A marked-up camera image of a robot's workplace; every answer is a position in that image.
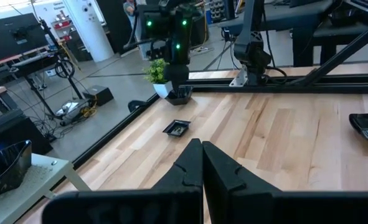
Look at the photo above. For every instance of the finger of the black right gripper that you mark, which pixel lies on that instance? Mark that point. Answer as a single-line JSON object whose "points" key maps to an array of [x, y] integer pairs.
{"points": [[173, 87], [182, 87]]}

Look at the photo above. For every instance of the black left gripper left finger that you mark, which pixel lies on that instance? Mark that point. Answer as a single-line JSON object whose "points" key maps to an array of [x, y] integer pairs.
{"points": [[183, 174]]}

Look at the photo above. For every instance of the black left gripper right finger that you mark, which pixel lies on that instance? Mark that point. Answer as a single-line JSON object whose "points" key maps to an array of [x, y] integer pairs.
{"points": [[227, 186]]}

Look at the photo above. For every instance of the small square black plate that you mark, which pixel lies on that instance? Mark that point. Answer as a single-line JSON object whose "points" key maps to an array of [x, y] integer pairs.
{"points": [[177, 128]]}

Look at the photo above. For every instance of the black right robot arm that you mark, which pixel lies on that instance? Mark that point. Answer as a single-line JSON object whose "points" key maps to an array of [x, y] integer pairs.
{"points": [[252, 53]]}

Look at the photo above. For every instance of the green plant in white pot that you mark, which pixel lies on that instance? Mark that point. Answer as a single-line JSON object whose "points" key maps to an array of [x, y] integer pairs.
{"points": [[157, 71]]}

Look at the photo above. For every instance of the black floor box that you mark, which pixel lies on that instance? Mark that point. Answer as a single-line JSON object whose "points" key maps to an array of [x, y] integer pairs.
{"points": [[98, 95]]}

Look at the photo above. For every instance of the person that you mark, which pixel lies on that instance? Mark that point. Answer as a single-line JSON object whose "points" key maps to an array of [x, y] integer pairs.
{"points": [[129, 7]]}

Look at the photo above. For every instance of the white round column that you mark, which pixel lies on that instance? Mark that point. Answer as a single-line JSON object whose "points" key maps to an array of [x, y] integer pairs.
{"points": [[88, 28]]}

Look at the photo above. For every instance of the silver flat device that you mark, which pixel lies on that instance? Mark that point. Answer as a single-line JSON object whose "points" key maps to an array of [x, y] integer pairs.
{"points": [[71, 109]]}

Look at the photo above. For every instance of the black tripod stand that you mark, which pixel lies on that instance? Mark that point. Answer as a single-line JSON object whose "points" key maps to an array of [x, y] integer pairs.
{"points": [[63, 68]]}

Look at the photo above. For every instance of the green perforated metal shelf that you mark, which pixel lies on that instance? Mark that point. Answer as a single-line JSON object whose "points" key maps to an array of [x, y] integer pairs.
{"points": [[40, 180]]}

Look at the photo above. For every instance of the black cabinet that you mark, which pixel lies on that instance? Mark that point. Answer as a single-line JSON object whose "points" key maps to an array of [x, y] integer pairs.
{"points": [[12, 133]]}

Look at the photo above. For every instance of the black display panel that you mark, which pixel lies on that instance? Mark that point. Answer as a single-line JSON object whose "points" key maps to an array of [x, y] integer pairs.
{"points": [[12, 34]]}

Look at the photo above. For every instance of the silver angle bracket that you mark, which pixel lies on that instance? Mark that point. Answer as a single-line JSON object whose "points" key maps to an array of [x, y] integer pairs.
{"points": [[239, 77]]}

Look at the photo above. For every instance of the black aluminium table frame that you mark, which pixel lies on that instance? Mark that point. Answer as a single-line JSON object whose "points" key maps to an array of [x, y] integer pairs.
{"points": [[327, 84]]}

